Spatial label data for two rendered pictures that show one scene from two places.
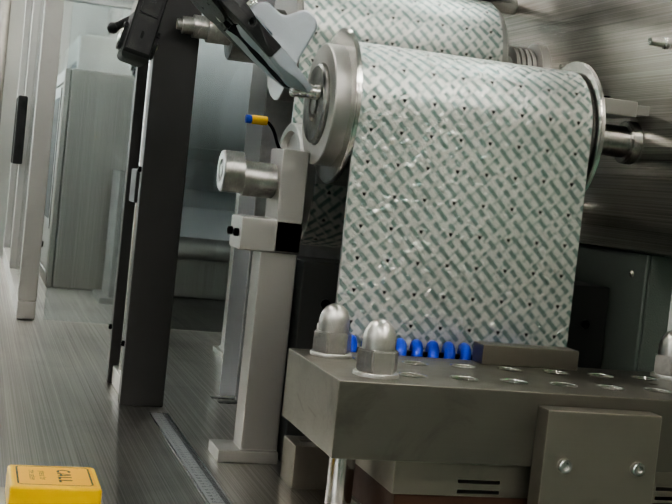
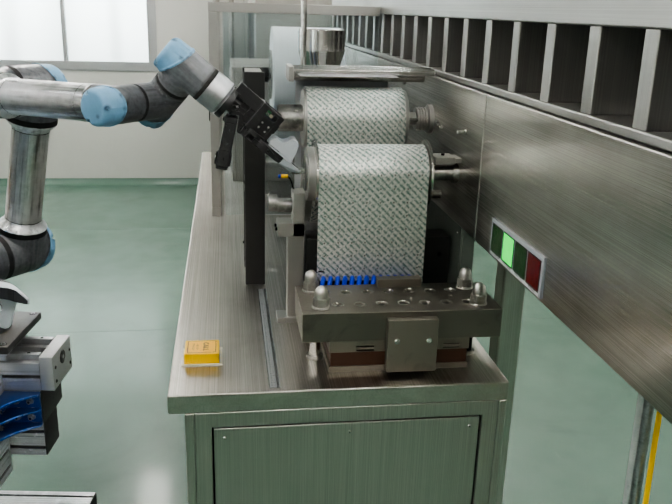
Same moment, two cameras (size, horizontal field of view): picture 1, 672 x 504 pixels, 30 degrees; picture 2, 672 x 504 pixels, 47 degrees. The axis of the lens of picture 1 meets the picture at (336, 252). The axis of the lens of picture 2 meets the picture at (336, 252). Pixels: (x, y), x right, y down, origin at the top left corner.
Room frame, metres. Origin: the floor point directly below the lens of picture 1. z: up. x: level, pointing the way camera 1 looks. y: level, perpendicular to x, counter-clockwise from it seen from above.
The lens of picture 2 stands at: (-0.41, -0.26, 1.59)
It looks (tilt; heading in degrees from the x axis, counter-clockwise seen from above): 18 degrees down; 8
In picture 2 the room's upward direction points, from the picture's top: 2 degrees clockwise
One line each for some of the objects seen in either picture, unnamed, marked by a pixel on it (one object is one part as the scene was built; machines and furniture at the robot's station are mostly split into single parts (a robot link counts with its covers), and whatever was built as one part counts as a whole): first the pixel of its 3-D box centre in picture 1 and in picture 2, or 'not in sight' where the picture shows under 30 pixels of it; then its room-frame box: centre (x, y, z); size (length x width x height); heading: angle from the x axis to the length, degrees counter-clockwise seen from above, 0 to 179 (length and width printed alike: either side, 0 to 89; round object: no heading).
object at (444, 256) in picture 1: (460, 272); (371, 244); (1.17, -0.12, 1.11); 0.23 x 0.01 x 0.18; 106
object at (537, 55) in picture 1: (510, 70); (416, 118); (1.52, -0.19, 1.33); 0.07 x 0.07 x 0.07; 16
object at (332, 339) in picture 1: (333, 329); (310, 280); (1.07, 0.00, 1.05); 0.04 x 0.04 x 0.04
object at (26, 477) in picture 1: (52, 490); (202, 352); (0.98, 0.20, 0.91); 0.07 x 0.07 x 0.02; 16
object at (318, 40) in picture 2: not in sight; (321, 40); (1.92, 0.12, 1.50); 0.14 x 0.14 x 0.06
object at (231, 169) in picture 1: (231, 171); (272, 202); (1.21, 0.11, 1.18); 0.04 x 0.02 x 0.04; 16
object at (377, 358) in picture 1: (378, 346); (321, 296); (0.98, -0.04, 1.05); 0.04 x 0.04 x 0.04
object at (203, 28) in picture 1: (203, 27); not in sight; (1.41, 0.17, 1.33); 0.06 x 0.03 x 0.03; 106
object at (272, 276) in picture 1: (255, 304); (289, 256); (1.22, 0.07, 1.05); 0.06 x 0.05 x 0.31; 106
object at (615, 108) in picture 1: (611, 106); (445, 157); (1.28, -0.26, 1.28); 0.06 x 0.05 x 0.02; 106
